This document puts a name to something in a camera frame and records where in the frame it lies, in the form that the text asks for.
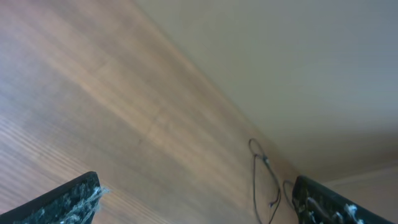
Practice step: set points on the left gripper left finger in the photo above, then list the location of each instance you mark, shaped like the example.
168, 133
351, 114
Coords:
74, 202

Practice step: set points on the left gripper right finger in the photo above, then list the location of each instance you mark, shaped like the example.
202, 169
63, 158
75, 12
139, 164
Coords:
317, 204

